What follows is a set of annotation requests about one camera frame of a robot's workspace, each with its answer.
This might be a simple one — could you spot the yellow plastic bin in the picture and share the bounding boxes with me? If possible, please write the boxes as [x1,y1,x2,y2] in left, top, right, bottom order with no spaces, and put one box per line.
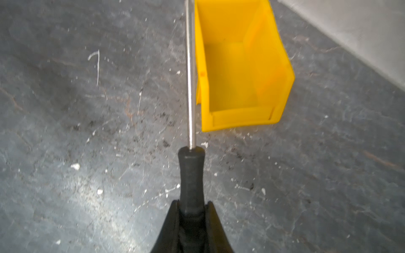
[195,0,295,132]

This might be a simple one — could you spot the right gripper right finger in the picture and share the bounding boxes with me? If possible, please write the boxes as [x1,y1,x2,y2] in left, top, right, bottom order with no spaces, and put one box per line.
[205,201,234,253]

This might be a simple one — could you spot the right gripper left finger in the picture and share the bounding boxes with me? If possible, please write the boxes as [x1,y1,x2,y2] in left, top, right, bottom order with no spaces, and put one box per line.
[150,200,181,253]

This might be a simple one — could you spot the black handled screwdriver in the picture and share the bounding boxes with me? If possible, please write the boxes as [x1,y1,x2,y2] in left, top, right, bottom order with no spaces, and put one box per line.
[178,1,205,217]

